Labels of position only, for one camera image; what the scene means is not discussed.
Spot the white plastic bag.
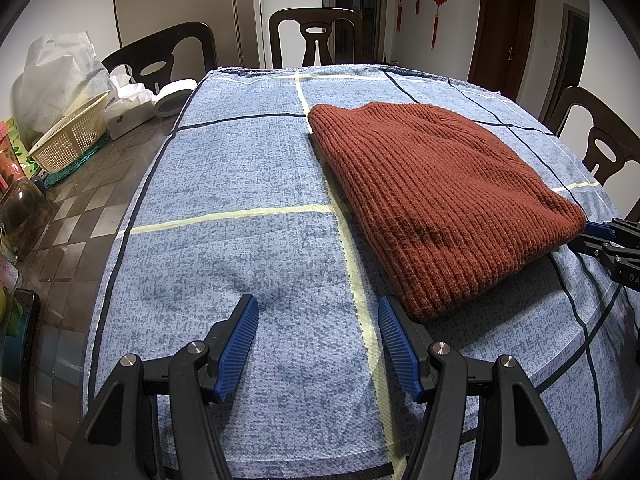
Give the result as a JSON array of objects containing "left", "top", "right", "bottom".
[{"left": 11, "top": 31, "right": 113, "bottom": 148}]

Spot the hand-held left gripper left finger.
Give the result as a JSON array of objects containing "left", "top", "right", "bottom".
[{"left": 57, "top": 293, "right": 260, "bottom": 480}]

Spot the white tissue box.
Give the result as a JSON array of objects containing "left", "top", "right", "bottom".
[{"left": 102, "top": 74, "right": 158, "bottom": 141}]

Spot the cream plastic basket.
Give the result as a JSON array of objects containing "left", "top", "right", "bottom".
[{"left": 26, "top": 91, "right": 112, "bottom": 173}]

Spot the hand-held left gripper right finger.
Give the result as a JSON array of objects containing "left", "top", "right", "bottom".
[{"left": 377, "top": 296, "right": 578, "bottom": 480}]

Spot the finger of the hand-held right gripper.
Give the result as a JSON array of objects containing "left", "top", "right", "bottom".
[
  {"left": 582, "top": 217, "right": 640, "bottom": 251},
  {"left": 570, "top": 236, "right": 640, "bottom": 291}
]

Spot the colourful packet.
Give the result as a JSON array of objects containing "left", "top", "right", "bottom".
[{"left": 0, "top": 117, "right": 28, "bottom": 188}]

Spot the dark wooden chair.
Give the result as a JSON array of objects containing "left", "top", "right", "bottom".
[
  {"left": 542, "top": 85, "right": 640, "bottom": 201},
  {"left": 269, "top": 7, "right": 363, "bottom": 70},
  {"left": 101, "top": 21, "right": 219, "bottom": 91}
]

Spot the white tape roll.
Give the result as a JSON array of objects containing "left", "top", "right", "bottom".
[{"left": 152, "top": 78, "right": 198, "bottom": 118}]

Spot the blue checked blanket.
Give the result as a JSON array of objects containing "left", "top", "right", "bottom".
[{"left": 87, "top": 62, "right": 640, "bottom": 480}]

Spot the green mesh mat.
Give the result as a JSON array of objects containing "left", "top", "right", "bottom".
[{"left": 42, "top": 127, "right": 111, "bottom": 187}]

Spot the glass jar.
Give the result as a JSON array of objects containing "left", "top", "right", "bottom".
[{"left": 0, "top": 176, "right": 55, "bottom": 263}]

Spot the rust red knit sweater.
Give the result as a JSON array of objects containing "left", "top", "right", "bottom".
[{"left": 306, "top": 101, "right": 587, "bottom": 324}]

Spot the dark brown door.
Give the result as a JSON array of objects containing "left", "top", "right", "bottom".
[{"left": 467, "top": 0, "right": 537, "bottom": 103}]

